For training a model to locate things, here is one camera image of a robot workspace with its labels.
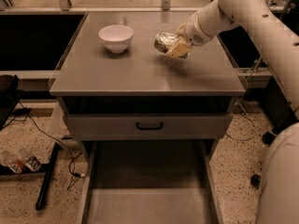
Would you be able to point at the grey drawer cabinet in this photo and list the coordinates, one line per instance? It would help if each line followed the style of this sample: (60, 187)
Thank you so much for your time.
(141, 80)

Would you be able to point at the white ceramic bowl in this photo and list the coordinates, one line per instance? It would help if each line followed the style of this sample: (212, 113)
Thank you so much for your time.
(116, 38)

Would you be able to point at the black drawer handle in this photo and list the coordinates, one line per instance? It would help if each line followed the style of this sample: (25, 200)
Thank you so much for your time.
(149, 126)

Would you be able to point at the plastic bottle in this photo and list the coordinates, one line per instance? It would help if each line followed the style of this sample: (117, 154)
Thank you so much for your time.
(12, 162)
(30, 160)

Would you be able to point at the grey top drawer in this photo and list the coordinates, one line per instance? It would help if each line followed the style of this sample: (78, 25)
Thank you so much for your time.
(122, 127)

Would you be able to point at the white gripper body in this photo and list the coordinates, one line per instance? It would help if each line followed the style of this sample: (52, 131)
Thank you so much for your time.
(193, 33)

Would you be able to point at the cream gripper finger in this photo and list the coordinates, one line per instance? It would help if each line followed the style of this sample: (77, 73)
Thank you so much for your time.
(181, 30)
(180, 50)

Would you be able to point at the left plastic bottle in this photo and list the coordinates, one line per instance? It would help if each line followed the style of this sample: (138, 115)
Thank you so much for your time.
(12, 162)

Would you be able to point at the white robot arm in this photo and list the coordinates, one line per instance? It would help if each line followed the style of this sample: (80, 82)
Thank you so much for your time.
(279, 197)

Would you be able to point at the right plastic bottle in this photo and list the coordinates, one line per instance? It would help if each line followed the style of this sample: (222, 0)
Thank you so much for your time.
(30, 160)

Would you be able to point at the black stand base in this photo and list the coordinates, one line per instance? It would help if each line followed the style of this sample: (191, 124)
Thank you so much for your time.
(45, 172)

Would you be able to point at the open grey middle drawer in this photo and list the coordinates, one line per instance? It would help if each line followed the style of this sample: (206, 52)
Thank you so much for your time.
(149, 182)

